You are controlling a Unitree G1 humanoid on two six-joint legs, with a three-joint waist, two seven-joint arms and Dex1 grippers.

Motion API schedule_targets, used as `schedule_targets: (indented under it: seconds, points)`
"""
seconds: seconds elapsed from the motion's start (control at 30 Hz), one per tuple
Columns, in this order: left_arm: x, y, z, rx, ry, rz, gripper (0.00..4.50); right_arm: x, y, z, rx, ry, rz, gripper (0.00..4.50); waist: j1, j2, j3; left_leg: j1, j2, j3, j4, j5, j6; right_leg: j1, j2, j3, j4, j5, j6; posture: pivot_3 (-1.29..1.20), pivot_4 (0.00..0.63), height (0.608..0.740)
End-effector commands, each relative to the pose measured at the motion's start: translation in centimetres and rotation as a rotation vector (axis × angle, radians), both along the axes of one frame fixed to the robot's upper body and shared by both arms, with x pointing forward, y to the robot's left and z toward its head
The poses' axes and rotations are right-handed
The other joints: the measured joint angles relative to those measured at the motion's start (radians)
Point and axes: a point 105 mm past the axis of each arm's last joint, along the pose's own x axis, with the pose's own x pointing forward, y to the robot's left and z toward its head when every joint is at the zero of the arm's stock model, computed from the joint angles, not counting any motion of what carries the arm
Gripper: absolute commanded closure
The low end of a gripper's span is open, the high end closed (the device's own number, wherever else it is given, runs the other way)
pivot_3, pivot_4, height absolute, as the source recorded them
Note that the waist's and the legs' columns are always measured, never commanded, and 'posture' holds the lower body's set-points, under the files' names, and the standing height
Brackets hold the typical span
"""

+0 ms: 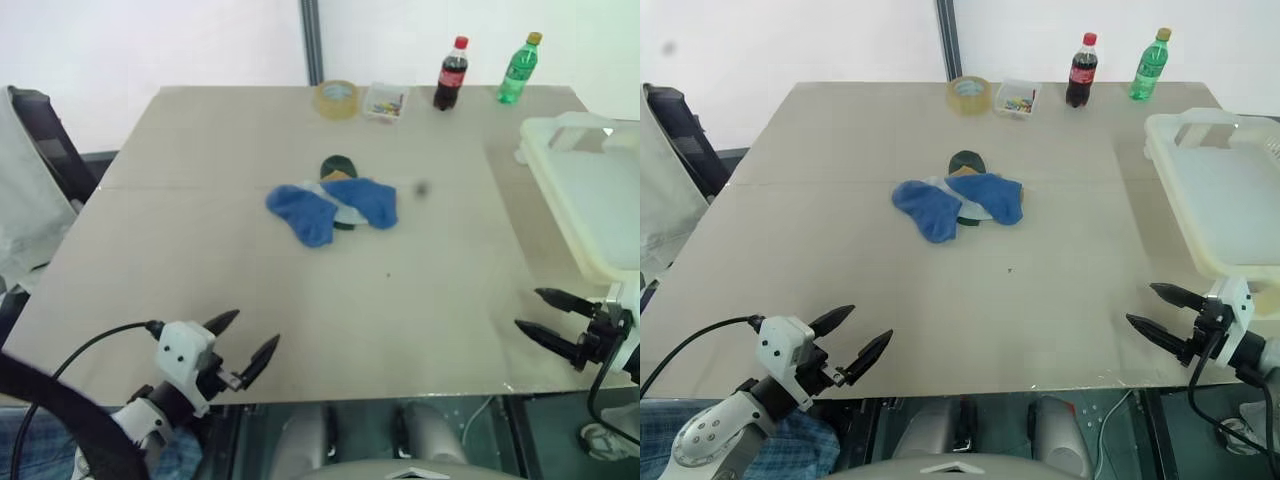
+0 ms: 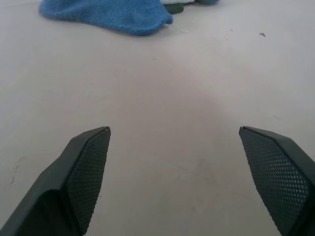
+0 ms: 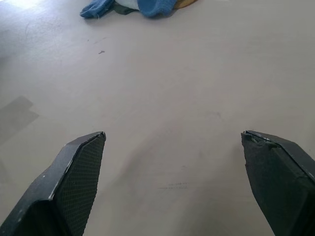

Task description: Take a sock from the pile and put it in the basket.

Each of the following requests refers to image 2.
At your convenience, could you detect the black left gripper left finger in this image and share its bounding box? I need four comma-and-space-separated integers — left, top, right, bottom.
0, 126, 111, 236

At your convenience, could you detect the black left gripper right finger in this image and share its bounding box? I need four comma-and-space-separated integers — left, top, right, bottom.
239, 126, 315, 236

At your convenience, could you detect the blue knitted cloth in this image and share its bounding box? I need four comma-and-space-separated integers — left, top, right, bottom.
38, 0, 174, 36

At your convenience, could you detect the dark green cloth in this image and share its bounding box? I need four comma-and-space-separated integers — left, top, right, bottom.
164, 2, 185, 15

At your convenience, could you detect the white cloth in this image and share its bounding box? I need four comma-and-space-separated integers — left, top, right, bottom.
159, 0, 196, 5

